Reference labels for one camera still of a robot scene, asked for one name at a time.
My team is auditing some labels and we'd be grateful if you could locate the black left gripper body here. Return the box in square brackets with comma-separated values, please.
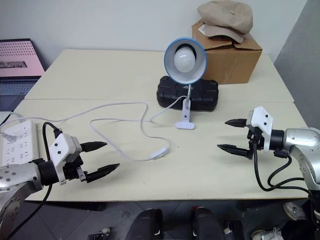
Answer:
[62, 156, 89, 185]

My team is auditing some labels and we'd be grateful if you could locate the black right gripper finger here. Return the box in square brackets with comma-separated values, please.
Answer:
[216, 144, 253, 160]
[224, 118, 248, 128]

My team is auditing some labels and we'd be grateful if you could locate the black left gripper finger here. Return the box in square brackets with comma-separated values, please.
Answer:
[86, 163, 121, 185]
[79, 141, 108, 153]

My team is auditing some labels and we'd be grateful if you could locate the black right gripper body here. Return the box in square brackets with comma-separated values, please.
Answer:
[246, 126, 267, 160]

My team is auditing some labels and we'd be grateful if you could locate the blue clip desk lamp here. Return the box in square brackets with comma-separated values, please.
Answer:
[163, 37, 208, 131]

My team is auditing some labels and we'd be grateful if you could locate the black plastic tool case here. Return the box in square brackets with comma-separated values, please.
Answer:
[156, 76, 220, 113]

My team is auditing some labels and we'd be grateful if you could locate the white power strip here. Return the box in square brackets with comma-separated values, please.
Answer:
[0, 119, 41, 167]

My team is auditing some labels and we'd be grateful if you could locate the brown cardboard box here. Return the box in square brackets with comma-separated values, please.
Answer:
[191, 18, 263, 85]

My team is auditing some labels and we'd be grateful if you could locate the black chair caster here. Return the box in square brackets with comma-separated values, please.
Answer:
[87, 227, 112, 240]

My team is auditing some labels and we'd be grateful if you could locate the black rounded shape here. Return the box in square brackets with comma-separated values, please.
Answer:
[124, 208, 163, 240]
[192, 206, 225, 240]

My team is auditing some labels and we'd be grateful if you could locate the white round light bulb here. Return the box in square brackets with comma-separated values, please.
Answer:
[174, 47, 197, 73]

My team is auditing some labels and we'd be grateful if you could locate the beige flat cap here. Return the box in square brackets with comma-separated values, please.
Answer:
[197, 0, 253, 35]

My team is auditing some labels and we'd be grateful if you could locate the laptop with pink screen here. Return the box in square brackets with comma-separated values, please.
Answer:
[0, 38, 46, 112]

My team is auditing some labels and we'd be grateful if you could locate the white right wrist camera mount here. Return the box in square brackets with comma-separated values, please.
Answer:
[246, 106, 275, 153]

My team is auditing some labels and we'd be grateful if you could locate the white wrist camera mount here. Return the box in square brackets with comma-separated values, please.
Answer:
[246, 106, 275, 153]
[48, 134, 82, 186]

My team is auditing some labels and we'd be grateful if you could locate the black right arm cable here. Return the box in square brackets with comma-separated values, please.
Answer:
[251, 139, 312, 193]

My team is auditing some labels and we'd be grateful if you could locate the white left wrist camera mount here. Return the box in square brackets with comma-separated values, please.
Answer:
[48, 134, 82, 186]

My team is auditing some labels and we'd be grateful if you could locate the white lamp power cord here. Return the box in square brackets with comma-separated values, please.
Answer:
[0, 95, 188, 162]

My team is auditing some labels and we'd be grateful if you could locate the white inline cord switch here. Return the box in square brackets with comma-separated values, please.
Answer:
[151, 148, 169, 161]

